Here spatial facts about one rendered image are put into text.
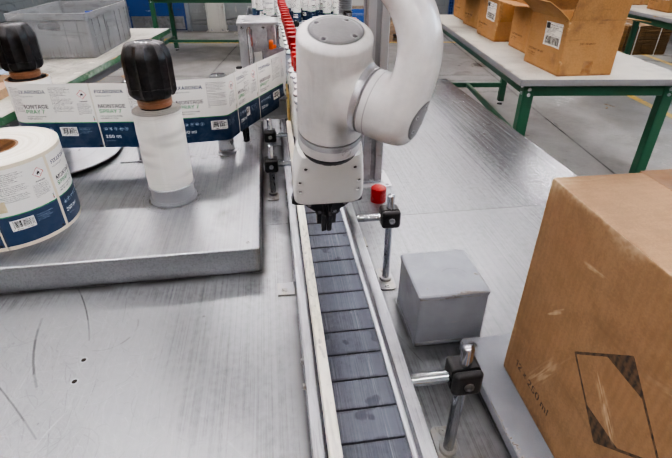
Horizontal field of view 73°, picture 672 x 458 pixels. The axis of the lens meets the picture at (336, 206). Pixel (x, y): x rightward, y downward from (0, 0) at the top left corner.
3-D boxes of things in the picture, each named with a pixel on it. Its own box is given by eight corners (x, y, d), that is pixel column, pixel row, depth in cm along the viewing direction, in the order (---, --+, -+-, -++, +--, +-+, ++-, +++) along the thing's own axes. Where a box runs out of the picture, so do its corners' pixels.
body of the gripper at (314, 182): (363, 118, 63) (356, 174, 71) (289, 121, 62) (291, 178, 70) (372, 155, 58) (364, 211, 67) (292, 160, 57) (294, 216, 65)
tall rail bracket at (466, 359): (393, 444, 51) (404, 339, 43) (455, 436, 52) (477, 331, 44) (400, 473, 48) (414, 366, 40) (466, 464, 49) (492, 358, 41)
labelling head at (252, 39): (245, 105, 141) (236, 16, 128) (287, 104, 143) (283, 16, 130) (244, 120, 129) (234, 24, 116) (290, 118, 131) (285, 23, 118)
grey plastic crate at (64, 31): (68, 38, 286) (57, 0, 275) (133, 38, 288) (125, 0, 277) (17, 59, 234) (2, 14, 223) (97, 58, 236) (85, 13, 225)
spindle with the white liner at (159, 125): (155, 188, 94) (121, 36, 79) (200, 185, 95) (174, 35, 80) (146, 210, 86) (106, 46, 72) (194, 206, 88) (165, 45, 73)
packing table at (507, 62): (421, 101, 437) (429, 14, 398) (504, 101, 438) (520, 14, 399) (492, 224, 246) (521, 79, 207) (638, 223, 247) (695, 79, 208)
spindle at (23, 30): (39, 145, 111) (-5, 19, 97) (78, 143, 112) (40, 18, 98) (23, 160, 103) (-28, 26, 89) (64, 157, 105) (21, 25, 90)
